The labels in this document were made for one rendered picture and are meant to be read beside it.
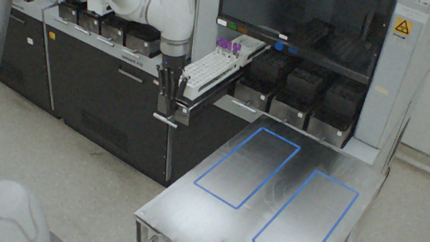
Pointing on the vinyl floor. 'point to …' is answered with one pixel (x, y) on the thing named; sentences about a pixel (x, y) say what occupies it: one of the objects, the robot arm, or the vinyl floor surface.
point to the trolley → (265, 193)
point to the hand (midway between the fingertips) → (170, 105)
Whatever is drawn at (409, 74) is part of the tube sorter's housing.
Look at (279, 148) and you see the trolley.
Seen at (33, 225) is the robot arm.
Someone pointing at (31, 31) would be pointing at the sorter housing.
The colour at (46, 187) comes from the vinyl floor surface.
